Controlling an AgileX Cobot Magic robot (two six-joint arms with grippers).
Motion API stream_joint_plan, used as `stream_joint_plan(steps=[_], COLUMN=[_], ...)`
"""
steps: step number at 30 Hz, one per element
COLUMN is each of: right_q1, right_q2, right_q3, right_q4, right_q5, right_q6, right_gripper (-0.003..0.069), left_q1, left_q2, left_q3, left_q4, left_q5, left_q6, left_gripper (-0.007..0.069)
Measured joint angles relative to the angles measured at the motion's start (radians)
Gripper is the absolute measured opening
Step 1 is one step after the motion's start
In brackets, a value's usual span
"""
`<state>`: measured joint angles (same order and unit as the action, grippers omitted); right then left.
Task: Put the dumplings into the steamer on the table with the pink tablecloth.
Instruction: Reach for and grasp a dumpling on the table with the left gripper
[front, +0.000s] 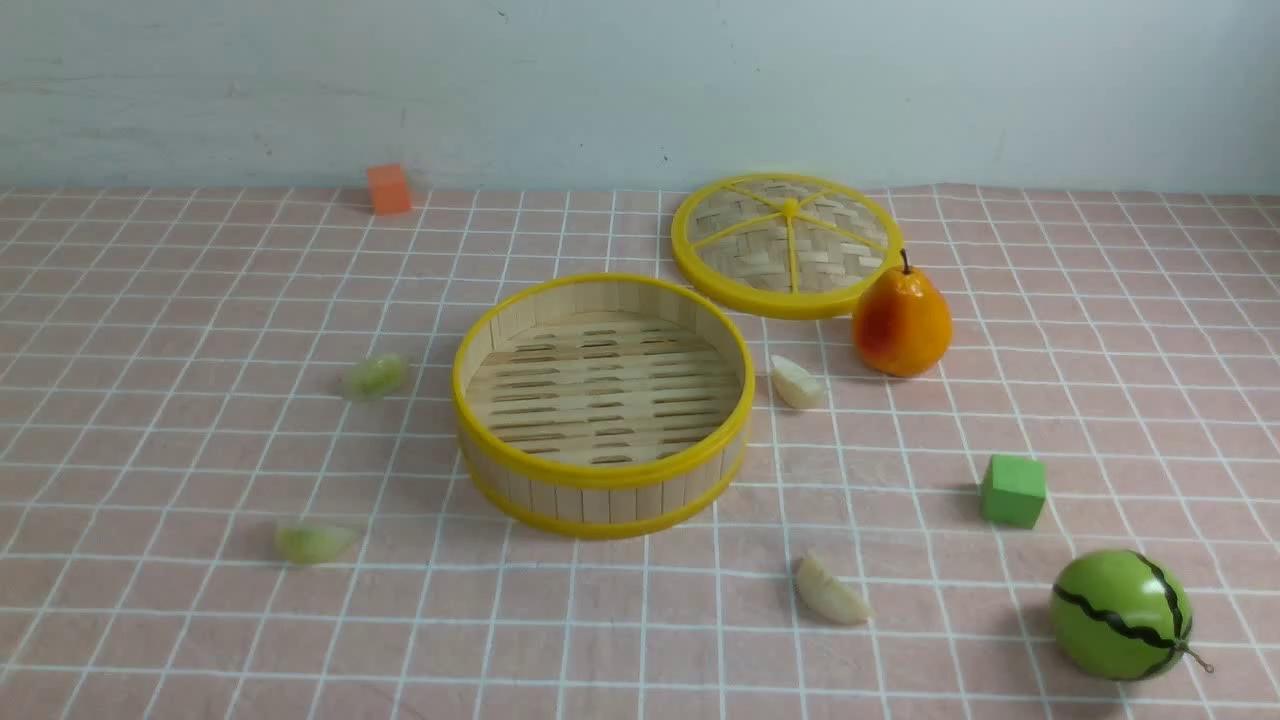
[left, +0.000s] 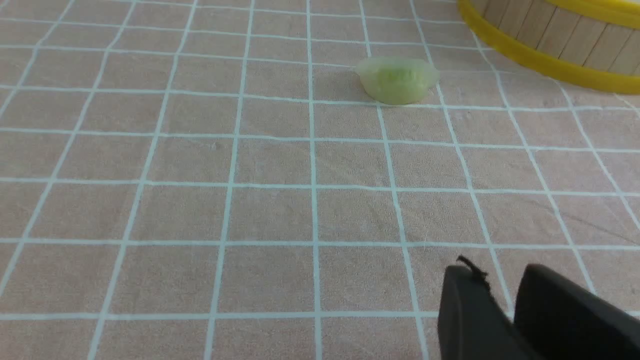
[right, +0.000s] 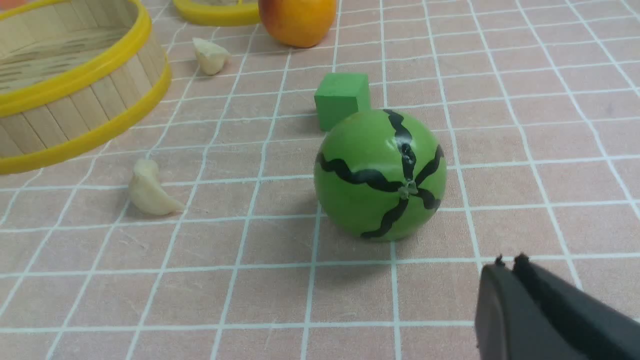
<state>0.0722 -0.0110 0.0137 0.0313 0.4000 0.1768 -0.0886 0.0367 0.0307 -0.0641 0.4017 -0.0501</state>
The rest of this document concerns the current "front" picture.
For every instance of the white dumpling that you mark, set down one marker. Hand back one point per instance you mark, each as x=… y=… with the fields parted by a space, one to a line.
x=826 y=595
x=796 y=386

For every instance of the green dumpling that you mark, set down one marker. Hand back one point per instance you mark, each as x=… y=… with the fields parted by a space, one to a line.
x=307 y=544
x=374 y=378

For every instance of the yellow bamboo steamer tray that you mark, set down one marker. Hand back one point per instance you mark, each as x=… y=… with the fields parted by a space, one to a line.
x=603 y=406

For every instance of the yellow bamboo steamer lid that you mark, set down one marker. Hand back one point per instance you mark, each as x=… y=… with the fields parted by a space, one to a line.
x=783 y=245

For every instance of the orange yellow toy pear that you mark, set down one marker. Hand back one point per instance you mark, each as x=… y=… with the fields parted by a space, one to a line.
x=902 y=326

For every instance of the orange foam cube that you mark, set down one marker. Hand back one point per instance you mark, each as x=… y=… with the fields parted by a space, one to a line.
x=389 y=190

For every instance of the green foam cube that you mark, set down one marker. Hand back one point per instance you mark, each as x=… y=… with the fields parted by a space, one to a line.
x=1013 y=491

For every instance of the pink checkered tablecloth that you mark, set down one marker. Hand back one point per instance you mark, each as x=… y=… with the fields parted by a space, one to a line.
x=172 y=363

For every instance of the green toy watermelon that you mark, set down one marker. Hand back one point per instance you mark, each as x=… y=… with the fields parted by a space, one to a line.
x=1120 y=616

